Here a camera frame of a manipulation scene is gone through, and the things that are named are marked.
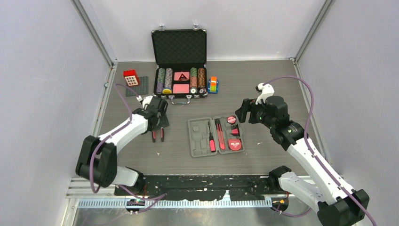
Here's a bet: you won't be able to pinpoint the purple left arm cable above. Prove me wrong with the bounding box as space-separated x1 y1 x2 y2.
88 83 166 214

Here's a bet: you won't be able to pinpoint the blue orange chip row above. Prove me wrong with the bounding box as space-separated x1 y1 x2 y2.
162 68 173 94

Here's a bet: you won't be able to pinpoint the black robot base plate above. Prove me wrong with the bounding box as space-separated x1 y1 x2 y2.
126 175 286 201

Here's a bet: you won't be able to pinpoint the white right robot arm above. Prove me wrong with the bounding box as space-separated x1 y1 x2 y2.
235 96 369 226

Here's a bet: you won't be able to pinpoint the red handled screwdriver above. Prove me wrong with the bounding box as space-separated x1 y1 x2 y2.
208 121 216 153

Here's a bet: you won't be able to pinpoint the red black bit holder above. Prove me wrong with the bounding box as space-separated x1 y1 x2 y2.
231 124 240 137

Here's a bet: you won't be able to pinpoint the black poker chip case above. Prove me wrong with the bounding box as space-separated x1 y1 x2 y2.
151 25 208 104

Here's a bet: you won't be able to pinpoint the purple green chip row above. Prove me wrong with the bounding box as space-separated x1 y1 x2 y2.
155 68 166 94

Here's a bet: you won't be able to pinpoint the red tape measure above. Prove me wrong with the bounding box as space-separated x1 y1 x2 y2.
228 139 242 151

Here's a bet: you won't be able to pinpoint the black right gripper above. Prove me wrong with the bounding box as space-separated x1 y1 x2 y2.
235 98 275 129

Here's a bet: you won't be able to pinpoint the green red chip row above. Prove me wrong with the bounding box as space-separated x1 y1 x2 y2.
190 67 198 94

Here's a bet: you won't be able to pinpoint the grey plastic tool case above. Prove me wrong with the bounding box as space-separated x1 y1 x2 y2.
188 115 245 158

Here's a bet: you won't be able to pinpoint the red toy brick door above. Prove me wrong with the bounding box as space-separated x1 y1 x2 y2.
123 69 140 87

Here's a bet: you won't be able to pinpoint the black electrical tape roll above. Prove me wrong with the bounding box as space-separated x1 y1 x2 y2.
227 115 237 125

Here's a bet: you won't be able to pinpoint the dark grey brick baseplate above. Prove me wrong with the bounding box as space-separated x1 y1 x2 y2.
125 76 149 97

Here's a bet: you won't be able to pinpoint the red card deck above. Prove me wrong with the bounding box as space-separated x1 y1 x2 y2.
172 84 190 94

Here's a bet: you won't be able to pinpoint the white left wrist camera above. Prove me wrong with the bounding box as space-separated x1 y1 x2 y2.
136 95 154 109

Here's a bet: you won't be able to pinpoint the red triangle dealer button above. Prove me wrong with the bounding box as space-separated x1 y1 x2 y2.
173 71 190 81

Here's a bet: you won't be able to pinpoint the brown black chip row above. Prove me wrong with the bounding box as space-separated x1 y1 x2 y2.
198 68 206 94

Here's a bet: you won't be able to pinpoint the colourful toy brick stack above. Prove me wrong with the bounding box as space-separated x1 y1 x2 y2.
207 76 219 94

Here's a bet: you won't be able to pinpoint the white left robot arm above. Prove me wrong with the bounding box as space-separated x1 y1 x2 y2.
75 96 168 195

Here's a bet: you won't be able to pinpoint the red black utility knife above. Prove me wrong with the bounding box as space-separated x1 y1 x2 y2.
215 119 225 150

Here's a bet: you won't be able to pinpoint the red black pliers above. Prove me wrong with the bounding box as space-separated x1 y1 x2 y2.
152 126 165 143

